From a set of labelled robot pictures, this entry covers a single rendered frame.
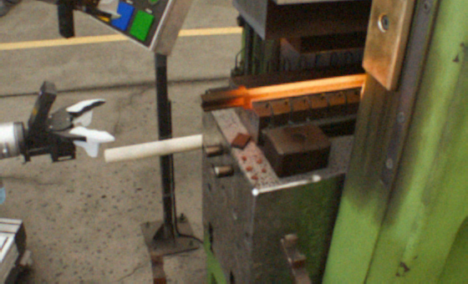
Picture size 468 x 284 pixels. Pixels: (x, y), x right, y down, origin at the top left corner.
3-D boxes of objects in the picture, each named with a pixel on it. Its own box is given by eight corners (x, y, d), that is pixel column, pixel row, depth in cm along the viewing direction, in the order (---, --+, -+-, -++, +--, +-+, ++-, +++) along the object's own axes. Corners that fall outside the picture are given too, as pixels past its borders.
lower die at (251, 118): (256, 145, 119) (259, 113, 114) (228, 100, 135) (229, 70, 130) (410, 119, 131) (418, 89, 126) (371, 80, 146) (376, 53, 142)
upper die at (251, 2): (264, 41, 105) (267, -4, 99) (231, 5, 120) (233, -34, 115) (433, 26, 117) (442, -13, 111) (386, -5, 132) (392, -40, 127)
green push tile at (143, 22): (143, 40, 147) (153, 16, 146) (128, 33, 152) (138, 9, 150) (148, 42, 149) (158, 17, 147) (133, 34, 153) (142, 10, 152)
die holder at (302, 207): (243, 322, 131) (254, 192, 106) (201, 224, 161) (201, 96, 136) (424, 269, 147) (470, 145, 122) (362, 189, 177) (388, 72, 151)
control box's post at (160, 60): (165, 241, 217) (154, -14, 156) (164, 235, 220) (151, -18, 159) (175, 240, 218) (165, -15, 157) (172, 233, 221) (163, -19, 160)
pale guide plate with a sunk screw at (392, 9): (387, 91, 87) (406, -5, 77) (361, 66, 94) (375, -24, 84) (398, 89, 88) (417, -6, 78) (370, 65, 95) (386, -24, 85)
